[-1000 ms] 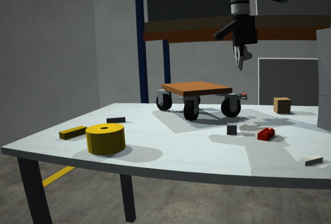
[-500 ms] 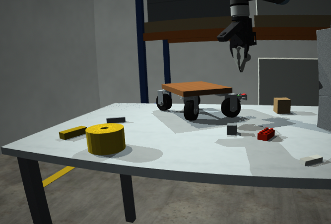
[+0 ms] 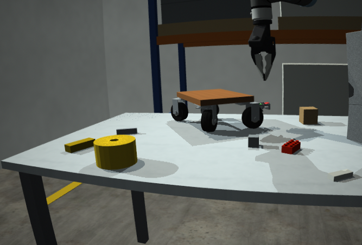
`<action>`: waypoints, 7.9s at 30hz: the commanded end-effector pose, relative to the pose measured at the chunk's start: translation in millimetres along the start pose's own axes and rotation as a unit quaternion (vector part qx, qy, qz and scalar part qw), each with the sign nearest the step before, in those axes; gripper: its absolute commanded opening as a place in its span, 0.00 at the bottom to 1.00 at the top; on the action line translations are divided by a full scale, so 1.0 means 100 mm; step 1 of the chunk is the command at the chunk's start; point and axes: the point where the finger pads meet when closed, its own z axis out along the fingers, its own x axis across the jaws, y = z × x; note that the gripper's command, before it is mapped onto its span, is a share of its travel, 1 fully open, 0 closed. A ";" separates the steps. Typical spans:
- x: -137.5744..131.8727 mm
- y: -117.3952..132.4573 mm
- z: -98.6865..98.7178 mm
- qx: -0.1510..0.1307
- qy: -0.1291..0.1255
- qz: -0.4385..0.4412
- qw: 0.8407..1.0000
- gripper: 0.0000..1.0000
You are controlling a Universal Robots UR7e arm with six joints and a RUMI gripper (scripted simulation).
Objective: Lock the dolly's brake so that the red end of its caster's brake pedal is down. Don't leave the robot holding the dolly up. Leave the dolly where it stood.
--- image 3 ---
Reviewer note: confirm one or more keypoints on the brown cardboard box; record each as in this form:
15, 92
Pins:
308, 115

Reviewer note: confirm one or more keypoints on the yellow rectangular bar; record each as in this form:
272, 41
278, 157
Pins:
79, 145

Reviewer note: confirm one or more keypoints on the yellow cylinder with center hole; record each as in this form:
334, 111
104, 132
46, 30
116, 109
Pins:
115, 152

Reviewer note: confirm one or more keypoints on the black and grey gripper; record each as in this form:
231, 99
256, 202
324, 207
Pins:
268, 47

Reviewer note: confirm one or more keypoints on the red toy brick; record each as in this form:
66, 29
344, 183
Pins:
291, 146

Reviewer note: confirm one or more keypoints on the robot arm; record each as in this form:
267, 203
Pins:
261, 10

